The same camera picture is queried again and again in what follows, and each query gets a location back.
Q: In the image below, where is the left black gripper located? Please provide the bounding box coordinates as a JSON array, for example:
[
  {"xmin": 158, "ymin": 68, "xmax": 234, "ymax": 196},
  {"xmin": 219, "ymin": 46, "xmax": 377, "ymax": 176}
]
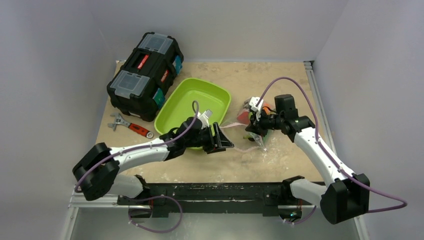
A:
[{"xmin": 184, "ymin": 122, "xmax": 233, "ymax": 154}]

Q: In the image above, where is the lime green plastic tray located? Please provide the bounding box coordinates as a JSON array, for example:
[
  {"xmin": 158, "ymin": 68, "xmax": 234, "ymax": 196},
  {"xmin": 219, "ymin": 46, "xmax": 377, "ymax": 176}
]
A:
[{"xmin": 153, "ymin": 77, "xmax": 232, "ymax": 151}]

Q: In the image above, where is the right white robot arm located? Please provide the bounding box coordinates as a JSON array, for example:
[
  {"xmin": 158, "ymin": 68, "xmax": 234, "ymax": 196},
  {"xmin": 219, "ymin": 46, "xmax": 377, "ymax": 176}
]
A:
[{"xmin": 243, "ymin": 94, "xmax": 370, "ymax": 225}]

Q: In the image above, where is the red handled adjustable wrench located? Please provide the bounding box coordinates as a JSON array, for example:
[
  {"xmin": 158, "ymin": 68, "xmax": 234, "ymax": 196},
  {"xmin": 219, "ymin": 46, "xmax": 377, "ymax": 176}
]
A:
[{"xmin": 107, "ymin": 112, "xmax": 154, "ymax": 139}]

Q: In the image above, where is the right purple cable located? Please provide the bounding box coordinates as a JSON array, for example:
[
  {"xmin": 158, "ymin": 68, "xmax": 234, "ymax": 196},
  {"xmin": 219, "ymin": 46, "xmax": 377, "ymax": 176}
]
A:
[{"xmin": 257, "ymin": 76, "xmax": 408, "ymax": 226}]

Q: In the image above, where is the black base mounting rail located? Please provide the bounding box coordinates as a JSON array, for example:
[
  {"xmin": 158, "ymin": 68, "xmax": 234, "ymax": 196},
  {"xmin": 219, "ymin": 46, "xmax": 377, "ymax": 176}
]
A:
[{"xmin": 117, "ymin": 182, "xmax": 310, "ymax": 221}]

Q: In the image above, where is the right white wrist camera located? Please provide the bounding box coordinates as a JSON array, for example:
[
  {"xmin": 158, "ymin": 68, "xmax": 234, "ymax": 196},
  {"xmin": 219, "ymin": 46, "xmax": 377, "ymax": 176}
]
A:
[{"xmin": 248, "ymin": 97, "xmax": 264, "ymax": 121}]

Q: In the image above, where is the clear zip top bag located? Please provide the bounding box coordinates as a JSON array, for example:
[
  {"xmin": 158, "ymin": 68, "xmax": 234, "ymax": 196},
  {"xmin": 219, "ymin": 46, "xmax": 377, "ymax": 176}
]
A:
[{"xmin": 220, "ymin": 96, "xmax": 275, "ymax": 153}]

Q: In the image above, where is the black plastic toolbox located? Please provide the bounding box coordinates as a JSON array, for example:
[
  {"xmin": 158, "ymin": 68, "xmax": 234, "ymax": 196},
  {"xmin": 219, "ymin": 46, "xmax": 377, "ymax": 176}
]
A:
[{"xmin": 106, "ymin": 32, "xmax": 184, "ymax": 122}]

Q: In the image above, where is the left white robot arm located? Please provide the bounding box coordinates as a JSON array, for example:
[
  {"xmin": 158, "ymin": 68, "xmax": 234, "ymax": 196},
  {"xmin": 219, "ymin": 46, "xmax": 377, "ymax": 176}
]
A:
[{"xmin": 72, "ymin": 117, "xmax": 234, "ymax": 205}]

